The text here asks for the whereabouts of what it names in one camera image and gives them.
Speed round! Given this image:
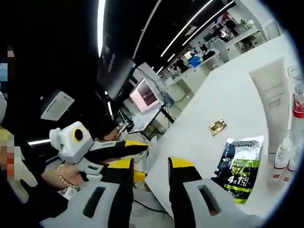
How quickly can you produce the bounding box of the person's left hand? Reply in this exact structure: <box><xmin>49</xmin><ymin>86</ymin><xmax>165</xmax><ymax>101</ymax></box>
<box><xmin>62</xmin><ymin>163</ymin><xmax>84</xmax><ymax>188</ymax></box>

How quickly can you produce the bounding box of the blue box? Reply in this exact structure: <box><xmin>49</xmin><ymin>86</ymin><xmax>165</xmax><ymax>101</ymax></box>
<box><xmin>189</xmin><ymin>56</ymin><xmax>203</xmax><ymax>67</ymax></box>

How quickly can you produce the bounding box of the beaded bracelet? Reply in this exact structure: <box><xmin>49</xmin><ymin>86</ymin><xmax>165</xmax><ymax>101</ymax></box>
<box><xmin>57</xmin><ymin>162</ymin><xmax>72</xmax><ymax>189</ymax></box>

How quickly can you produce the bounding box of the silver skincare sachet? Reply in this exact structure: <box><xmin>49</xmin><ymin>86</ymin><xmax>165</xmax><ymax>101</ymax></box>
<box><xmin>143</xmin><ymin>136</ymin><xmax>159</xmax><ymax>175</ymax></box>

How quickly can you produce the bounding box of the computer monitor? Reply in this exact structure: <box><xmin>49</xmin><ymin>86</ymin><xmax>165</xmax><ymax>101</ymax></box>
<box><xmin>129</xmin><ymin>77</ymin><xmax>162</xmax><ymax>115</ymax></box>

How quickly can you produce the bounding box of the black green skincare mask packet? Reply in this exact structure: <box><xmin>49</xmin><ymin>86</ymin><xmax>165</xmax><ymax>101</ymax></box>
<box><xmin>210</xmin><ymin>134</ymin><xmax>265</xmax><ymax>204</ymax></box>

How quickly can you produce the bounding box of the small white skincare bottle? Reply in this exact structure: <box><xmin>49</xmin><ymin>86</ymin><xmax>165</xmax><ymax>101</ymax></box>
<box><xmin>272</xmin><ymin>130</ymin><xmax>292</xmax><ymax>178</ymax></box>
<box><xmin>287</xmin><ymin>152</ymin><xmax>300</xmax><ymax>179</ymax></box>

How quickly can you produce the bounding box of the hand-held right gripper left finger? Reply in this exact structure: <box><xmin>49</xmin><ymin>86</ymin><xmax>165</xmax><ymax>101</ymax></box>
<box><xmin>39</xmin><ymin>158</ymin><xmax>135</xmax><ymax>228</ymax></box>

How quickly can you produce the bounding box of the red-collared white skincare bottle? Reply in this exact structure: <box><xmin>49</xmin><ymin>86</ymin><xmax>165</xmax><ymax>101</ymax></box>
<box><xmin>286</xmin><ymin>65</ymin><xmax>304</xmax><ymax>152</ymax></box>

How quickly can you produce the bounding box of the white skincare tube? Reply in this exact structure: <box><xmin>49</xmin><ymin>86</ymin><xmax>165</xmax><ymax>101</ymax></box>
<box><xmin>248</xmin><ymin>57</ymin><xmax>290</xmax><ymax>155</ymax></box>

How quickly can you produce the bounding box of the ceiling air conditioner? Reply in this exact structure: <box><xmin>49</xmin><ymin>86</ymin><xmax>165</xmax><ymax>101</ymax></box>
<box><xmin>40</xmin><ymin>91</ymin><xmax>76</xmax><ymax>121</ymax></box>

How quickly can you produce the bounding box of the gold skincare sachet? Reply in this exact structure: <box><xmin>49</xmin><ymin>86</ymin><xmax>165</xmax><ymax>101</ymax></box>
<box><xmin>208</xmin><ymin>118</ymin><xmax>227</xmax><ymax>137</ymax></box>

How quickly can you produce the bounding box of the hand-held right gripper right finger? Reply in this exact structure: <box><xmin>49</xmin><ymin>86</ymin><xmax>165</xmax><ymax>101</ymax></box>
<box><xmin>167</xmin><ymin>156</ymin><xmax>262</xmax><ymax>228</ymax></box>

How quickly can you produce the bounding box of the white desk with black legs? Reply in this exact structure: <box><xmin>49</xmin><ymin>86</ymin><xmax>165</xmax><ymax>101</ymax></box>
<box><xmin>123</xmin><ymin>105</ymin><xmax>175</xmax><ymax>141</ymax></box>

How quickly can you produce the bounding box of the large dark screen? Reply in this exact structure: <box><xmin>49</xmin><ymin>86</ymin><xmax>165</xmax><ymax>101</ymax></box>
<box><xmin>96</xmin><ymin>30</ymin><xmax>136</xmax><ymax>100</ymax></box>

